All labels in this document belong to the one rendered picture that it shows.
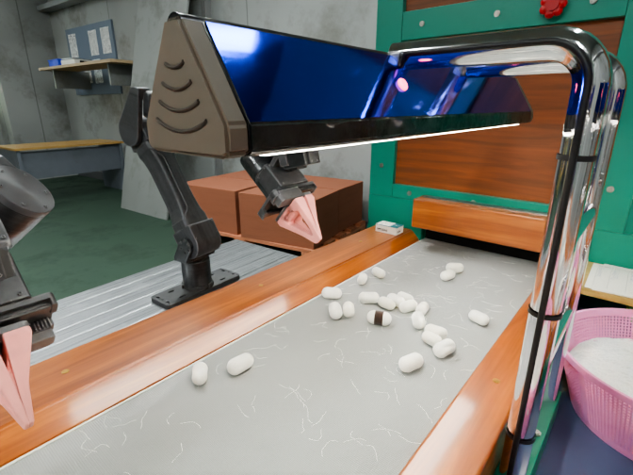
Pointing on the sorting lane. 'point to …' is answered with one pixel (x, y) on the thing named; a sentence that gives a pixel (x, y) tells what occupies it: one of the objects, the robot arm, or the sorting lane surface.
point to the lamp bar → (304, 93)
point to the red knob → (552, 8)
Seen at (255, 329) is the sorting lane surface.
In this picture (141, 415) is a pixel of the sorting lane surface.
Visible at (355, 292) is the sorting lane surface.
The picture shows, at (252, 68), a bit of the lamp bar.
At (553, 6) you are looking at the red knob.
